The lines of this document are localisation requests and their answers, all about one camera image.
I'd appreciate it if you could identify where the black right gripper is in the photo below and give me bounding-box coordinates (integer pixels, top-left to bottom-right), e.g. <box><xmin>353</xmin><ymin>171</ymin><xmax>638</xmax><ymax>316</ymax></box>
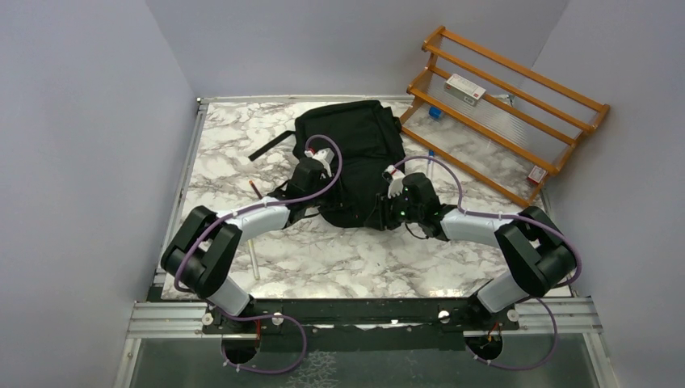
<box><xmin>364</xmin><ymin>189</ymin><xmax>422</xmax><ymax>231</ymax></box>

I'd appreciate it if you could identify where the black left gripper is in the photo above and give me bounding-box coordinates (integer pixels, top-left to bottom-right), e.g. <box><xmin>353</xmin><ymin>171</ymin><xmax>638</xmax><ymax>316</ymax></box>
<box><xmin>305</xmin><ymin>170</ymin><xmax>356</xmax><ymax>211</ymax></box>

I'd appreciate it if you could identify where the black student bag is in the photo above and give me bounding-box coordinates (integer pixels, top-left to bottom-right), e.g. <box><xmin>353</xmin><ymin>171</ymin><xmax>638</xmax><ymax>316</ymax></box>
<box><xmin>248</xmin><ymin>99</ymin><xmax>408</xmax><ymax>230</ymax></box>

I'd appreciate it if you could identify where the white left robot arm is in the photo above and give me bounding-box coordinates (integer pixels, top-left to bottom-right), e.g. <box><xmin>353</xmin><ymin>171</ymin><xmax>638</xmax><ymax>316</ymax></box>
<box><xmin>161</xmin><ymin>149</ymin><xmax>339</xmax><ymax>332</ymax></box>

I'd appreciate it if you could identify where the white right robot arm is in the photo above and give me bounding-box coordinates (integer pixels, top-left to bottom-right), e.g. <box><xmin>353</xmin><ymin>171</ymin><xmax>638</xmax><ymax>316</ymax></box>
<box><xmin>365</xmin><ymin>167</ymin><xmax>578</xmax><ymax>329</ymax></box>

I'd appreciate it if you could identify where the blue white marker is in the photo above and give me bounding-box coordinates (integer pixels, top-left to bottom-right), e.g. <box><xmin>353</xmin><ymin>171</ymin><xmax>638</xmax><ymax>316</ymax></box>
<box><xmin>427</xmin><ymin>150</ymin><xmax>435</xmax><ymax>179</ymax></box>

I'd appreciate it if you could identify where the pale yellow pencil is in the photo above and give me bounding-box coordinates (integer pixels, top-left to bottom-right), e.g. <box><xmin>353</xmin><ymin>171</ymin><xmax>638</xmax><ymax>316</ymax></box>
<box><xmin>247</xmin><ymin>239</ymin><xmax>261</xmax><ymax>280</ymax></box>

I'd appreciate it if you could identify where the small blue object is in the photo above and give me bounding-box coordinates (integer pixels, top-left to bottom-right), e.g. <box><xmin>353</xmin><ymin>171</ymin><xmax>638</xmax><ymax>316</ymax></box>
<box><xmin>428</xmin><ymin>107</ymin><xmax>443</xmax><ymax>120</ymax></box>

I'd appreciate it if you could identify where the orange wooden shelf rack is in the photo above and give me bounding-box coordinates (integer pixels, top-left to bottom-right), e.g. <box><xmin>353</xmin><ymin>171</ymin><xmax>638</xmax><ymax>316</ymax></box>
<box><xmin>401</xmin><ymin>26</ymin><xmax>610</xmax><ymax>206</ymax></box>

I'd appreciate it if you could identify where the small red white box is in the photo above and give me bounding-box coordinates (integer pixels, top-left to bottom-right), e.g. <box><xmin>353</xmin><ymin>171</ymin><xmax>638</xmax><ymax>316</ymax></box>
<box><xmin>527</xmin><ymin>166</ymin><xmax>548</xmax><ymax>184</ymax></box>

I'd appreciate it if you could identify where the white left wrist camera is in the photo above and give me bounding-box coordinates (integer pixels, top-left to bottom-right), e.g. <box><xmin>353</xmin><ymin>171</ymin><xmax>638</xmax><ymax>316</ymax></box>
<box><xmin>305</xmin><ymin>148</ymin><xmax>335</xmax><ymax>178</ymax></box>

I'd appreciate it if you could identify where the black metal base rail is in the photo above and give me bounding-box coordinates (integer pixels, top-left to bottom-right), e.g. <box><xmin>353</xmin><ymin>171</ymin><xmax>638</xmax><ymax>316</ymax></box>
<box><xmin>147</xmin><ymin>286</ymin><xmax>520</xmax><ymax>353</ymax></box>

